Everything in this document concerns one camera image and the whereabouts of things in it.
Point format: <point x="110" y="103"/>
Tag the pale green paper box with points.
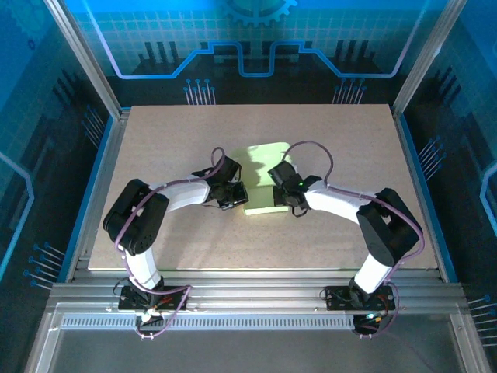
<point x="264" y="159"/>

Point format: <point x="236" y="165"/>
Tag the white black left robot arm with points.
<point x="143" y="268"/>

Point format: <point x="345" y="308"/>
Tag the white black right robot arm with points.
<point x="372" y="272"/>

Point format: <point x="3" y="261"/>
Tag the blue table edge strip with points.
<point x="90" y="194"/>

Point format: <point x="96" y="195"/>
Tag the aluminium frame rail wide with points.
<point x="252" y="291"/>

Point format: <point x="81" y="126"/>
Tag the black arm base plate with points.
<point x="334" y="299"/>
<point x="126" y="301"/>

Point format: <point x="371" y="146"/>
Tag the aluminium side rail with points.
<point x="103" y="194"/>

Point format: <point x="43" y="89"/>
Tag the aluminium enclosure post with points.
<point x="85" y="58"/>
<point x="427" y="58"/>

